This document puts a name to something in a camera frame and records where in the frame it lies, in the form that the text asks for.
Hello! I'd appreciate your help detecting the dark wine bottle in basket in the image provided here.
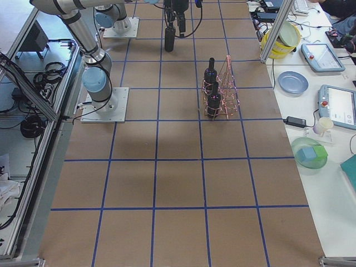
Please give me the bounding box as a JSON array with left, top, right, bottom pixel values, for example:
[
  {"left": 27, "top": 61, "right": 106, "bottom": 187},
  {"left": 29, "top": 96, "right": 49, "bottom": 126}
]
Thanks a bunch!
[{"left": 203, "top": 57, "right": 217, "bottom": 96}]

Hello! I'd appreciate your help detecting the lower teach pendant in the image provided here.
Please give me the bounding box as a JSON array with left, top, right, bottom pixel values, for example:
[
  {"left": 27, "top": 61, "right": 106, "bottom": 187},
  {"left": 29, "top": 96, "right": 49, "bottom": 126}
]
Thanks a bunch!
[{"left": 318, "top": 85, "right": 355, "bottom": 130}]

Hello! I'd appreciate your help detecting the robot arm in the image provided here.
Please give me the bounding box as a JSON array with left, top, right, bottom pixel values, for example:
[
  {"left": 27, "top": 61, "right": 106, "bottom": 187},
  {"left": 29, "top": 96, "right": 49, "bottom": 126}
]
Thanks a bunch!
[
  {"left": 30, "top": 0, "right": 127, "bottom": 110},
  {"left": 94, "top": 3, "right": 132, "bottom": 34}
]

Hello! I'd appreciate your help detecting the crumpled white cloth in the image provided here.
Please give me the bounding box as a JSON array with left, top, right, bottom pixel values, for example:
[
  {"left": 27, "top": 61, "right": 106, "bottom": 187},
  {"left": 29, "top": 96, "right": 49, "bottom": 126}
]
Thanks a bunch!
[{"left": 1, "top": 172, "right": 20, "bottom": 209}]

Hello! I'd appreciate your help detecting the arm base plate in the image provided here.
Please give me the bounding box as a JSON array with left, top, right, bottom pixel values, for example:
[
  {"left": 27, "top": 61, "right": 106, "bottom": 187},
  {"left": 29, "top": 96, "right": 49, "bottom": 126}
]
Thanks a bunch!
[
  {"left": 103, "top": 17, "right": 140, "bottom": 39},
  {"left": 80, "top": 87, "right": 129, "bottom": 123}
]

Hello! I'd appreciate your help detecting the copper wire wine basket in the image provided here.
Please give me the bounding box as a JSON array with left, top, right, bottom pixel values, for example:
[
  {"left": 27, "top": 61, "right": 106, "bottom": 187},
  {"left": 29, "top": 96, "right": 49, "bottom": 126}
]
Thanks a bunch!
[{"left": 201, "top": 55, "right": 240, "bottom": 120}]

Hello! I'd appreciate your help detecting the light green bowl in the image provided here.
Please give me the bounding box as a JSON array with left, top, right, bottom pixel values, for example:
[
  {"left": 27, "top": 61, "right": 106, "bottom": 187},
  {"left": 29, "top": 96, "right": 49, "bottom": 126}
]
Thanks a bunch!
[{"left": 279, "top": 21, "right": 299, "bottom": 47}]

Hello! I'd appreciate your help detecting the yellow bamboo steamer basket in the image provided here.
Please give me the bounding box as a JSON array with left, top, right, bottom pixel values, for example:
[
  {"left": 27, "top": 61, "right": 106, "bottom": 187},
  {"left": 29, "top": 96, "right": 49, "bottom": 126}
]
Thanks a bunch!
[{"left": 269, "top": 26, "right": 301, "bottom": 59}]

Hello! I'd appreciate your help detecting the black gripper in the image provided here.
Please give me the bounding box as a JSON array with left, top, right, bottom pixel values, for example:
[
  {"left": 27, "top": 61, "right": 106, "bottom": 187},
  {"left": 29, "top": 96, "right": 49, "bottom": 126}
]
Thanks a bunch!
[{"left": 164, "top": 0, "right": 189, "bottom": 38}]

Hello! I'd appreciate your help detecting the aluminium frame post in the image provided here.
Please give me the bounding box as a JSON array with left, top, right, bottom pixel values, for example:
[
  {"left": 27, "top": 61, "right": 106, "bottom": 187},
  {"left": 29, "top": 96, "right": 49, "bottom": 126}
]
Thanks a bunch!
[{"left": 260, "top": 0, "right": 294, "bottom": 63}]

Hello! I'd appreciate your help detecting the blue plate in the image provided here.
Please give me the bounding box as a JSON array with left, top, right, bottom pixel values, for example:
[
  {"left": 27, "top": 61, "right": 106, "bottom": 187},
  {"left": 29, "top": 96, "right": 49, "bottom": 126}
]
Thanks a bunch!
[{"left": 278, "top": 71, "right": 309, "bottom": 95}]

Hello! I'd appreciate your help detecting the black power adapter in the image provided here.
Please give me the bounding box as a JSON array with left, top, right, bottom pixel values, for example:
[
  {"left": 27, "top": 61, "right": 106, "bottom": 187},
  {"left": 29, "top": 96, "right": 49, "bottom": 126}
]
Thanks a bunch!
[{"left": 283, "top": 116, "right": 306, "bottom": 128}]

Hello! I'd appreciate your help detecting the dark wine bottle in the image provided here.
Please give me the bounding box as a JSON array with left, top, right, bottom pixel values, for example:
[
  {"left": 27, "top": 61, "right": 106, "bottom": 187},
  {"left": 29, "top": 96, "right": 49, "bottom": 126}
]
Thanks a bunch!
[
  {"left": 203, "top": 57, "right": 217, "bottom": 96},
  {"left": 164, "top": 23, "right": 176, "bottom": 52}
]

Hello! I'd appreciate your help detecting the green bowl with blocks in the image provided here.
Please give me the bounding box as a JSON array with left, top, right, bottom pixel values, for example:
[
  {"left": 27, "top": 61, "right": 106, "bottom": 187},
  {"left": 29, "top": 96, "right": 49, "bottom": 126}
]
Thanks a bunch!
[{"left": 291, "top": 137, "right": 328, "bottom": 169}]

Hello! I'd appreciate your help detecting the white paper cup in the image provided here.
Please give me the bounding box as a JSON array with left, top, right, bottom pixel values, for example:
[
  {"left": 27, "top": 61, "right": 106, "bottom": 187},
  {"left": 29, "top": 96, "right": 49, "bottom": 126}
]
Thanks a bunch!
[{"left": 313, "top": 117, "right": 334, "bottom": 136}]

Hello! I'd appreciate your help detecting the teach pendant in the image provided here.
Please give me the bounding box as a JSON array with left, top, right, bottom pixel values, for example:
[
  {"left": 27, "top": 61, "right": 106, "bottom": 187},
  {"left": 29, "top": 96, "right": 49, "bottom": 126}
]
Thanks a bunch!
[
  {"left": 300, "top": 43, "right": 345, "bottom": 72},
  {"left": 318, "top": 85, "right": 355, "bottom": 130}
]

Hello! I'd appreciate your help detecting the upper teach pendant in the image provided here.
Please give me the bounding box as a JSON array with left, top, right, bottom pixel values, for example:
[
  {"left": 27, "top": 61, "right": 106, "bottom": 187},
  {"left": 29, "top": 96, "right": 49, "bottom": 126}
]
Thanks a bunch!
[{"left": 300, "top": 43, "right": 345, "bottom": 72}]

